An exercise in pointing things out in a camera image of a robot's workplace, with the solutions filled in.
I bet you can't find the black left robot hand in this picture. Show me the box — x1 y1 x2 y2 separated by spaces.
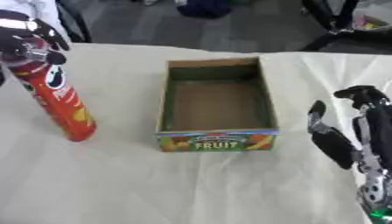
0 10 73 67

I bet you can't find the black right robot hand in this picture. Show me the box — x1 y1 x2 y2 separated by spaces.
306 84 392 175

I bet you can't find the red cylindrical snack can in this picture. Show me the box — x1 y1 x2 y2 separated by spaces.
7 58 100 143

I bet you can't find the cardboard box with green inside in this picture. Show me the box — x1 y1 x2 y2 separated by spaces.
154 56 282 153

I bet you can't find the black tripod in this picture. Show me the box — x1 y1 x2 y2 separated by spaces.
297 0 392 54

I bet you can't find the dark blue bag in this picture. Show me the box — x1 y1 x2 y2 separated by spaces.
174 0 235 19

